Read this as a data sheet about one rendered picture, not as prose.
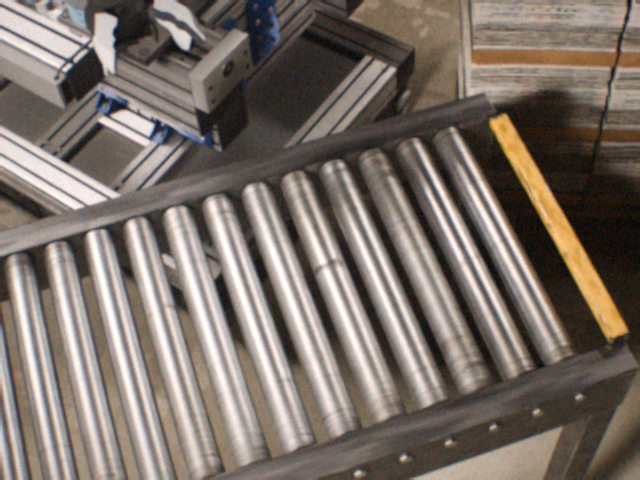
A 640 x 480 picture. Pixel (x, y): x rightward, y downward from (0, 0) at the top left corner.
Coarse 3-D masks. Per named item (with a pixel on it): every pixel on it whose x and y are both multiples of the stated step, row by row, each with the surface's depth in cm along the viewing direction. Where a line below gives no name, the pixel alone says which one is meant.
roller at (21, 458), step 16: (0, 304) 151; (0, 320) 148; (0, 336) 146; (0, 352) 144; (0, 368) 143; (0, 384) 141; (0, 400) 139; (16, 400) 141; (0, 416) 138; (16, 416) 139; (0, 432) 136; (16, 432) 137; (0, 448) 135; (16, 448) 136; (0, 464) 134; (16, 464) 134
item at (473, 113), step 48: (480, 96) 167; (336, 144) 162; (384, 144) 162; (432, 144) 166; (480, 144) 170; (144, 192) 159; (192, 192) 158; (240, 192) 160; (0, 240) 155; (48, 240) 154; (0, 288) 159
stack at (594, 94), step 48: (480, 0) 183; (528, 0) 182; (576, 0) 182; (624, 0) 181; (480, 48) 194; (528, 48) 193; (576, 48) 192; (624, 48) 191; (528, 96) 204; (576, 96) 203; (624, 96) 202; (528, 144) 218; (576, 144) 217; (624, 144) 214; (576, 192) 230; (624, 192) 228
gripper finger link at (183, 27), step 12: (156, 0) 120; (168, 0) 120; (156, 12) 119; (168, 12) 119; (180, 12) 119; (168, 24) 122; (180, 24) 118; (192, 24) 117; (180, 36) 122; (192, 36) 118; (204, 36) 117
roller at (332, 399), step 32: (256, 192) 158; (256, 224) 155; (288, 256) 151; (288, 288) 148; (288, 320) 146; (320, 320) 146; (320, 352) 141; (320, 384) 139; (320, 416) 138; (352, 416) 136
